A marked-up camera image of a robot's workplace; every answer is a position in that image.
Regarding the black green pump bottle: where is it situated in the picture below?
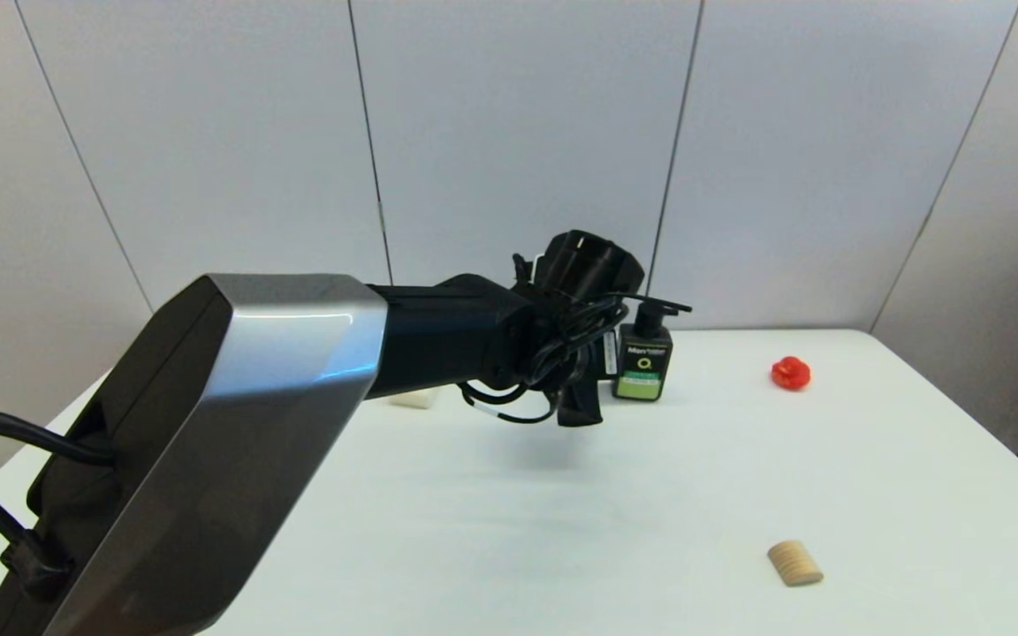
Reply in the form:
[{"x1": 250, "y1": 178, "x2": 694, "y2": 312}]
[{"x1": 612, "y1": 305, "x2": 674, "y2": 403}]

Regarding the red pepper toy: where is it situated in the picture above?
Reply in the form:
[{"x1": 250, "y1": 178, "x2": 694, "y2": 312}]
[{"x1": 771, "y1": 357, "x2": 812, "y2": 392}]

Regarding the wooden half cylinder block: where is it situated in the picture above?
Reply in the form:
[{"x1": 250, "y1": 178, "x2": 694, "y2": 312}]
[{"x1": 767, "y1": 540, "x2": 824, "y2": 587}]

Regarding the thin black looped cable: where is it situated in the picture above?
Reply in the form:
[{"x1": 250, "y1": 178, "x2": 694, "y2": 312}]
[{"x1": 456, "y1": 291, "x2": 629, "y2": 427}]

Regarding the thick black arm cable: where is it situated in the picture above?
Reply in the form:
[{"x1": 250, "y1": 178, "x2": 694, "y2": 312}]
[{"x1": 0, "y1": 411, "x2": 112, "y2": 602}]

